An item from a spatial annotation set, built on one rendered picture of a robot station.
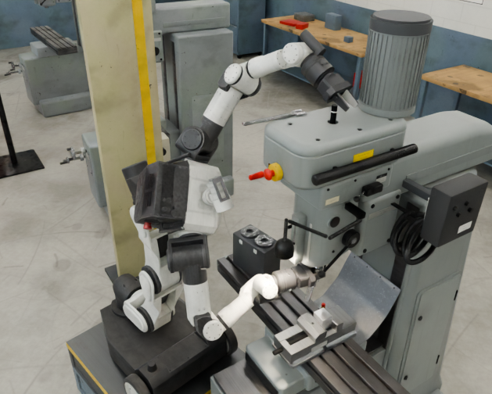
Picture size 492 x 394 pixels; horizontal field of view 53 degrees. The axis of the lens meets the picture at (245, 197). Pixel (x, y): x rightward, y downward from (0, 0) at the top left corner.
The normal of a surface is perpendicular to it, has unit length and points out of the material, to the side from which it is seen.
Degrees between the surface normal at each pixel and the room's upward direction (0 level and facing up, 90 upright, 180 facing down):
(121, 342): 0
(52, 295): 0
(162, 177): 59
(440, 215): 90
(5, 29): 90
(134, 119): 90
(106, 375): 0
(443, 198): 90
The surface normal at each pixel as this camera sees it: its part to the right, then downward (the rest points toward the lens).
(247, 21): 0.54, 0.45
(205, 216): 0.59, -0.12
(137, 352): 0.02, -0.85
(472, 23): -0.84, 0.27
